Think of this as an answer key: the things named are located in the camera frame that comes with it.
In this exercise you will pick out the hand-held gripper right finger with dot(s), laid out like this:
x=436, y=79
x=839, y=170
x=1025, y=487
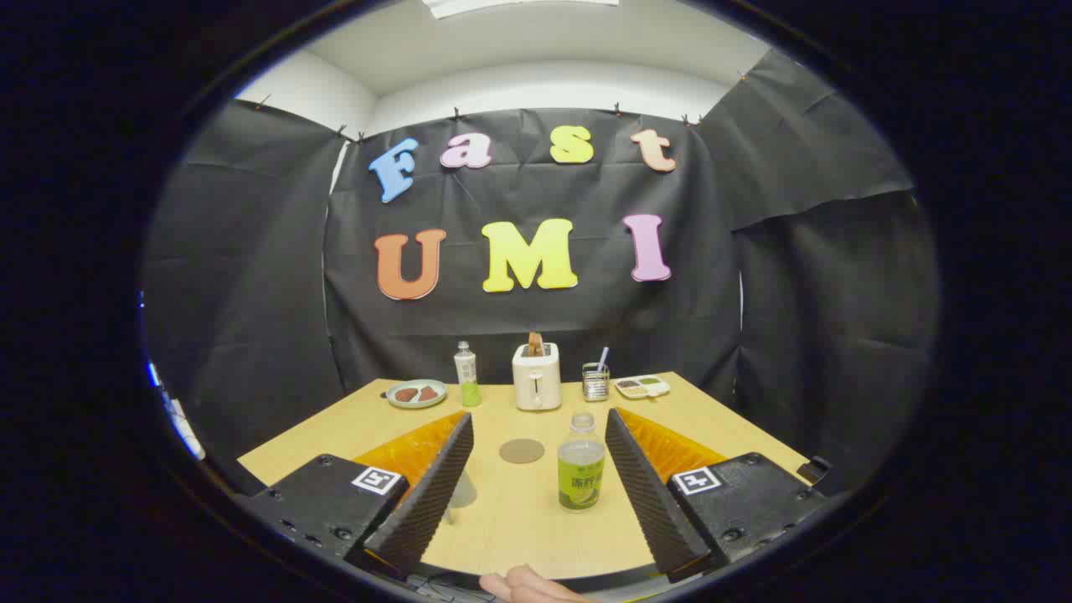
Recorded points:
x=649, y=502

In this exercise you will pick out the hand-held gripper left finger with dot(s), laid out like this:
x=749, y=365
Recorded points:
x=423, y=502

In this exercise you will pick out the white cup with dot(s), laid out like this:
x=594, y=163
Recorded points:
x=463, y=492

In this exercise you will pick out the green label juice bottle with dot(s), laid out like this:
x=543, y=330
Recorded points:
x=580, y=479

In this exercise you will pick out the round brown coaster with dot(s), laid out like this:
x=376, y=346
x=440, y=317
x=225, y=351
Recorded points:
x=522, y=450

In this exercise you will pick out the slim green drink bottle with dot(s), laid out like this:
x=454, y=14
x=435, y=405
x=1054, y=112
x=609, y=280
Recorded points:
x=467, y=377

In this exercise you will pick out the wooden table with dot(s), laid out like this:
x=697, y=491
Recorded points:
x=519, y=536

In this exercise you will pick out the pale green plate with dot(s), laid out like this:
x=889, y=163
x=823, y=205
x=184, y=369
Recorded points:
x=398, y=400

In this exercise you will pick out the brown food piece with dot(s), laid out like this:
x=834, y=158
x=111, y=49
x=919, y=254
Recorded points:
x=428, y=392
x=406, y=394

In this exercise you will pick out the white divided tray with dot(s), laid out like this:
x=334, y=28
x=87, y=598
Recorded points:
x=641, y=387

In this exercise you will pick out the metal mesh holder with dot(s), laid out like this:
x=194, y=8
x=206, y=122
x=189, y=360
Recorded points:
x=595, y=385

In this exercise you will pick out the purple straw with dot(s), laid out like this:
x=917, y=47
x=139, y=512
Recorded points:
x=602, y=358

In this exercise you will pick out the white toaster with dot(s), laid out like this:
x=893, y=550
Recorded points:
x=537, y=381

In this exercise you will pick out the brown toast slice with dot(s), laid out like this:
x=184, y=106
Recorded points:
x=535, y=343

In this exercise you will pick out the black backdrop cloth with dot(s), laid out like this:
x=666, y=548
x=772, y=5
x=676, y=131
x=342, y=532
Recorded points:
x=544, y=318

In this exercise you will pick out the ceiling light panel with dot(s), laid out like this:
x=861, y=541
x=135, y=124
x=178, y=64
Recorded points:
x=519, y=7

